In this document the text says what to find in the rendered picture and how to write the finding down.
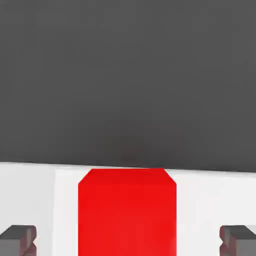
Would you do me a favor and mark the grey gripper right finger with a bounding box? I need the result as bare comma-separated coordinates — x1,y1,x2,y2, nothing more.
219,224,256,256

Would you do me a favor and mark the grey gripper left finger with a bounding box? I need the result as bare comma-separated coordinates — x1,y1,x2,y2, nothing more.
0,224,38,256

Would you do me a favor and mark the small red cube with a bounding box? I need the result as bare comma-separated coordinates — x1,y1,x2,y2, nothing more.
77,168,177,256

